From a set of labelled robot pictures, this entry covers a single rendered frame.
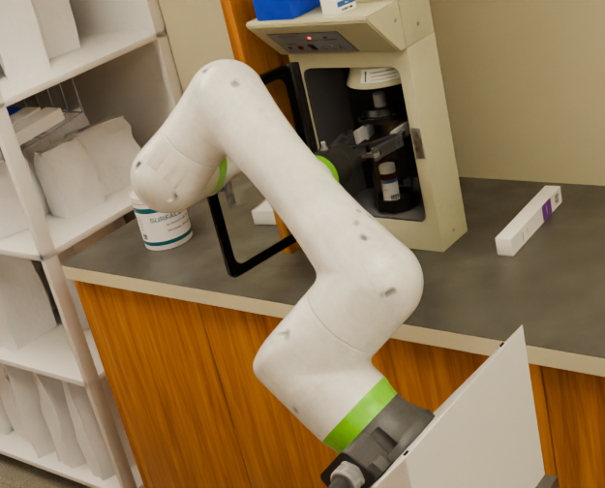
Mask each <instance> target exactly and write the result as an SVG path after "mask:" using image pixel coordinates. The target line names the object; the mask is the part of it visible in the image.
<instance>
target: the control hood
mask: <svg viewBox="0 0 605 488"><path fill-rule="evenodd" d="M246 27H247V28H248V29H249V30H250V31H252V32H253V33H254V34H256V35H257V36H258V37H259V38H261V39H262V40H263V41H265V42H266V43H267V44H268V45H270V46H271V47H273V48H274V49H275V50H276V51H278V52H279V53H280V54H319V53H356V52H393V51H402V50H403V49H405V47H406V43H405V38H404V32H403V26H402V21H401V16H400V11H399V5H398V2H397V1H382V2H367V3H356V8H354V9H352V10H349V11H347V12H344V13H342V14H339V15H324V14H323V13H322V8H321V5H320V6H319V7H317V8H315V9H313V10H311V11H309V12H307V13H305V14H303V15H300V16H298V17H296V18H294V19H282V20H265V21H257V19H256V18H255V19H253V20H251V21H249V22H247V24H246ZM334 31H337V32H338V33H339V34H341V35H342V36H343V37H344V38H345V39H346V40H347V41H349V42H350V43H351V44H352V45H353V46H355V47H356V48H357V49H358V50H359V51H336V52H301V53H288V52H287V51H286V50H285V49H283V48H282V47H281V46H279V45H278V44H277V43H275V42H274V41H273V40H272V39H270V38H269V37H268V36H267V35H266V34H289V33H312V32H334Z"/></svg>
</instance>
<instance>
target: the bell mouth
mask: <svg viewBox="0 0 605 488"><path fill-rule="evenodd" d="M401 83H402V82H401V77H400V74H399V72H398V71H397V70H396V69H395V68H393V67H372V68H350V69H349V73H348V81H347V86H348V87H350V88H353V89H361V90H367V89H379V88H384V87H389V86H393V85H397V84H401Z"/></svg>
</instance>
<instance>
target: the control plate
mask: <svg viewBox="0 0 605 488"><path fill-rule="evenodd" d="M266 35H267V36H268V37H269V38H270V39H272V40H273V41H274V42H275V43H277V44H278V45H279V46H281V47H282V48H283V49H285V50H286V51H287V52H288V53H301V52H336V51H359V50H358V49H357V48H356V47H355V46H353V45H352V44H351V43H350V42H349V41H347V40H346V39H345V38H344V37H343V36H342V35H341V34H339V33H338V32H337V31H334V32H312V33H289V34H266ZM323 36H325V37H327V39H324V38H323ZM307 37H311V38H312V39H311V40H310V39H308V38H307ZM307 45H314V46H315V47H316V48H318V49H317V50H312V49H311V48H310V47H308V46H307ZM330 45H332V46H333V47H332V48H330ZM339 45H342V47H341V48H339ZM289 46H291V47H292V49H290V48H288V47H289ZM298 46H303V47H304V49H303V50H301V49H299V48H298ZM321 46H324V48H321Z"/></svg>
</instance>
